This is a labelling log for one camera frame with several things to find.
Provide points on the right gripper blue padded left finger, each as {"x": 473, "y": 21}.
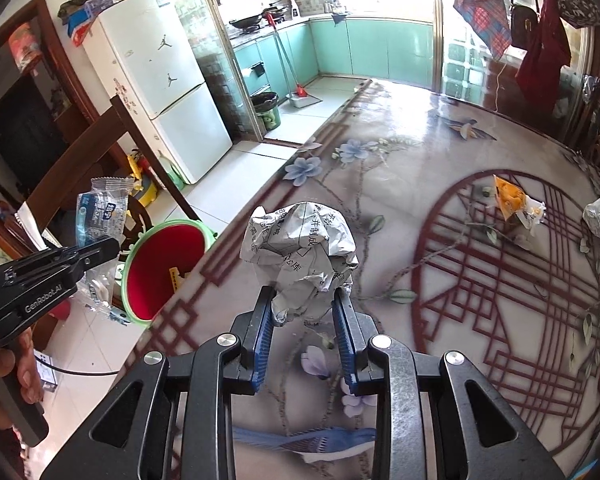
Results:
{"x": 254, "y": 330}

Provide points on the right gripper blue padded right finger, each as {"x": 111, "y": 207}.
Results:
{"x": 354, "y": 330}

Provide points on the printed newspaper ball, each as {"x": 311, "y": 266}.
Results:
{"x": 305, "y": 251}

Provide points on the clear blue plastic wrapper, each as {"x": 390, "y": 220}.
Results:
{"x": 100, "y": 220}

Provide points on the black kitchen trash bin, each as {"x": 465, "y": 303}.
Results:
{"x": 265, "y": 105}

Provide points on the teal kitchen cabinets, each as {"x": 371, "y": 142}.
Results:
{"x": 398, "y": 50}

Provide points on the person's left hand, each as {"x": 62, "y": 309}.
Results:
{"x": 18, "y": 377}

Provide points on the blue plastic comb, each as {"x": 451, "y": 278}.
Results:
{"x": 317, "y": 445}

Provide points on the green red plastic basin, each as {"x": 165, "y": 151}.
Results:
{"x": 158, "y": 263}

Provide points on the dark wooden chair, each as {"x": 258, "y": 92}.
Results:
{"x": 74, "y": 166}

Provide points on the orange snack wrapper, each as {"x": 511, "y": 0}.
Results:
{"x": 514, "y": 202}

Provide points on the white two-door refrigerator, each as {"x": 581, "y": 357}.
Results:
{"x": 140, "y": 52}

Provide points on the black wok on stove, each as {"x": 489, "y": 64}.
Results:
{"x": 247, "y": 23}

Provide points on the dark red hanging apron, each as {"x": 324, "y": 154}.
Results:
{"x": 539, "y": 74}

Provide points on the plaid hanging cloth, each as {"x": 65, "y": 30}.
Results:
{"x": 489, "y": 21}

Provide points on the black white patterned bag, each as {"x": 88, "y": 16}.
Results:
{"x": 579, "y": 13}

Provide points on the red mop with handle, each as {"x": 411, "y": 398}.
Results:
{"x": 299, "y": 97}

